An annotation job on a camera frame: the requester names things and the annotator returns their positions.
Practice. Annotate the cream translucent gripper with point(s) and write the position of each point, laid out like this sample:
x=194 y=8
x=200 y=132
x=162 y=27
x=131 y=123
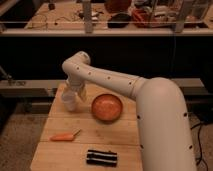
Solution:
x=78 y=89

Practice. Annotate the white ceramic cup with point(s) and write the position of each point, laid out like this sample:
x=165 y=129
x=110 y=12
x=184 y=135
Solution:
x=68 y=98

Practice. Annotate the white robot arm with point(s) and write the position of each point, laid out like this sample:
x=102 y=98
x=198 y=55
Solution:
x=163 y=124

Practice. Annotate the orange bowl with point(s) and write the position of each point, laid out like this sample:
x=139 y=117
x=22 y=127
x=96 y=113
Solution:
x=107 y=107

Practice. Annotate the orange toy carrot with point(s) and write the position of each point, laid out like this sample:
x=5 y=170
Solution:
x=65 y=136

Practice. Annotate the black white striped cloth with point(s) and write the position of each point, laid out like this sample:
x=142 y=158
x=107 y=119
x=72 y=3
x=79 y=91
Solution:
x=101 y=158

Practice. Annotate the black bowl on bench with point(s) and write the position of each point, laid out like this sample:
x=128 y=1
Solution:
x=119 y=20

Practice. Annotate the red box on bench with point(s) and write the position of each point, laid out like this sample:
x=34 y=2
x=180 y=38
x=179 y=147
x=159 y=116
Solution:
x=139 y=18

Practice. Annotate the grey metal post left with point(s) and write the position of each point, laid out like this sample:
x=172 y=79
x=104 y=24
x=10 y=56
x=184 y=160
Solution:
x=87 y=11

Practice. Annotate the grey metal post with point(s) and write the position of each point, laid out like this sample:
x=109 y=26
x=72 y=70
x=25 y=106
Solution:
x=87 y=11
x=183 y=13

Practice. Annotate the metal rail beside table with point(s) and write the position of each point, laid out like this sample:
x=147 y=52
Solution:
x=47 y=88

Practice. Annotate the grey metal post right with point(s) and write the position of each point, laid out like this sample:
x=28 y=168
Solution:
x=183 y=13

